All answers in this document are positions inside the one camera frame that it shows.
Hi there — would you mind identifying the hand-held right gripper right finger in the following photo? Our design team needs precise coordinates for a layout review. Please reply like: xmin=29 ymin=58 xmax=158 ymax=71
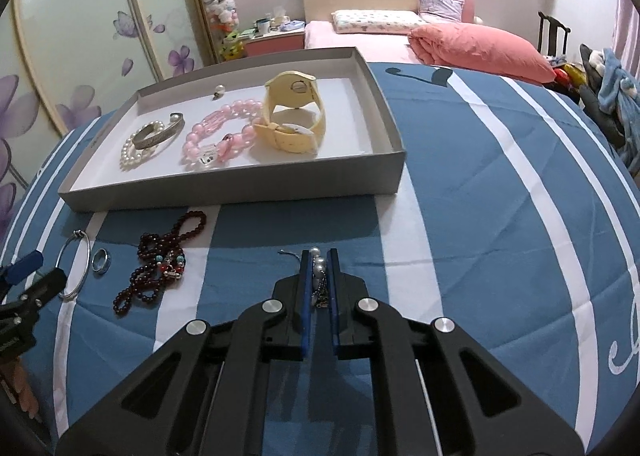
xmin=327 ymin=248 xmax=586 ymax=456

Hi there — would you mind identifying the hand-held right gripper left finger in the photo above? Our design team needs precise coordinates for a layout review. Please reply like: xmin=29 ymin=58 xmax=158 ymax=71
xmin=55 ymin=248 xmax=313 ymax=456

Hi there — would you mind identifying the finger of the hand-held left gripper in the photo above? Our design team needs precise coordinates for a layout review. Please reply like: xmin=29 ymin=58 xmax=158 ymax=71
xmin=15 ymin=268 xmax=68 ymax=309
xmin=0 ymin=251 xmax=43 ymax=287

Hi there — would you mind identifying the grey cardboard tray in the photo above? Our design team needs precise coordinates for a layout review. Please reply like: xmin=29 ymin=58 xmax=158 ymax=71
xmin=57 ymin=47 xmax=407 ymax=213

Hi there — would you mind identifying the white pearl bracelet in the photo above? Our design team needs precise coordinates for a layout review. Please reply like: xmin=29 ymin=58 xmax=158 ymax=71
xmin=120 ymin=120 xmax=168 ymax=171

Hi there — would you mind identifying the yellow wristwatch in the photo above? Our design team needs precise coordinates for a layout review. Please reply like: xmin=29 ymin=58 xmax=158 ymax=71
xmin=252 ymin=71 xmax=328 ymax=156

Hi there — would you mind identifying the silver cuff bracelet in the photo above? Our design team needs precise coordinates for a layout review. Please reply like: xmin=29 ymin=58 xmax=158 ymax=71
xmin=131 ymin=112 xmax=186 ymax=151

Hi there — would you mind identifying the pink bead bracelet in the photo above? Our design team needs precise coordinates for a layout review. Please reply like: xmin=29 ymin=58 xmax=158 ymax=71
xmin=181 ymin=100 xmax=266 ymax=171

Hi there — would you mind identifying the person's left hand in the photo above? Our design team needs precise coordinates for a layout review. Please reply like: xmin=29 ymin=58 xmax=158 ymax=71
xmin=0 ymin=358 xmax=42 ymax=422

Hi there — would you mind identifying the thin silver hoop bangle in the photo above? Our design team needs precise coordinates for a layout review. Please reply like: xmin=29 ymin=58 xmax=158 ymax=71
xmin=56 ymin=231 xmax=93 ymax=300

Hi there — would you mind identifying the pink nightstand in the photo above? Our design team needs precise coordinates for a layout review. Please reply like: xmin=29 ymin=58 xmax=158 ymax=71
xmin=244 ymin=31 xmax=306 ymax=57

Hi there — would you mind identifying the flower print sliding wardrobe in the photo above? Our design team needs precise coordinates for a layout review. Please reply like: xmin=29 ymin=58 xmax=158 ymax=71
xmin=0 ymin=0 xmax=221 ymax=237

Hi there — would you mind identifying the white patterned pillow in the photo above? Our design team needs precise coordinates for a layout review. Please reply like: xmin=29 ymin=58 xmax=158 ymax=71
xmin=331 ymin=9 xmax=421 ymax=35

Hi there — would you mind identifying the pink pillow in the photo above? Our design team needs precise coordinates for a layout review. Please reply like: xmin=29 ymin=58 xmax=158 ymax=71
xmin=407 ymin=22 xmax=557 ymax=84

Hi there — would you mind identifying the stack of plush toys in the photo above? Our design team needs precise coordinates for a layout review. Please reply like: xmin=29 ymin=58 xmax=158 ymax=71
xmin=197 ymin=0 xmax=246 ymax=62

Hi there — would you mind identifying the lilac pillow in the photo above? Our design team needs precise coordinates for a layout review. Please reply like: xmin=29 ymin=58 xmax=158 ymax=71
xmin=416 ymin=0 xmax=466 ymax=24

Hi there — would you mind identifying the red and yellow toy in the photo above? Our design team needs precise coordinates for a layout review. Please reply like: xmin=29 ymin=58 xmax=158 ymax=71
xmin=547 ymin=61 xmax=583 ymax=92

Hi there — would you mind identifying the dark grey garment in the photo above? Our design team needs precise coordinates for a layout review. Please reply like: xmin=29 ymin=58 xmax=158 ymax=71
xmin=580 ymin=43 xmax=640 ymax=152

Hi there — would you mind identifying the dark wooden chair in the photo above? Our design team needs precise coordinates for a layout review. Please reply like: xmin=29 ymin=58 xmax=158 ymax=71
xmin=537 ymin=11 xmax=571 ymax=59

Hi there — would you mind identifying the light blue plush garment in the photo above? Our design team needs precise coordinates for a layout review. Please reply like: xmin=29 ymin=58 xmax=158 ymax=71
xmin=597 ymin=48 xmax=640 ymax=117

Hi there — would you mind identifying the pink curtain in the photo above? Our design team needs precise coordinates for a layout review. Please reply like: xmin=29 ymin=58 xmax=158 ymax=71
xmin=612 ymin=0 xmax=640 ymax=57

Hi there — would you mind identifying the dark red bead necklace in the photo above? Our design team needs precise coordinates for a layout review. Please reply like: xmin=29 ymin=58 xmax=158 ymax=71
xmin=112 ymin=210 xmax=208 ymax=318

